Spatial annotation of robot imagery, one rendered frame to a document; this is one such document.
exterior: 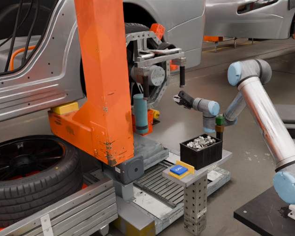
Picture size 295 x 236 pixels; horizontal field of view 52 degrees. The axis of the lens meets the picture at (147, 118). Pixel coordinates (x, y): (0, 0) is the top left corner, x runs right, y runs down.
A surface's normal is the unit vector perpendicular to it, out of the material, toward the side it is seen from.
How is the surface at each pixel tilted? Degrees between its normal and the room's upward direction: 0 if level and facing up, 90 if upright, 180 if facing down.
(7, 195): 90
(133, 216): 0
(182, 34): 90
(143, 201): 0
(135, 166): 90
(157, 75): 90
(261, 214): 0
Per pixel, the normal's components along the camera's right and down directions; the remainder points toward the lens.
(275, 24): 0.09, 0.50
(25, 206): 0.36, 0.32
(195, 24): 0.68, 0.23
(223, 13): -0.67, 0.26
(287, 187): -0.92, 0.26
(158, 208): -0.05, -0.93
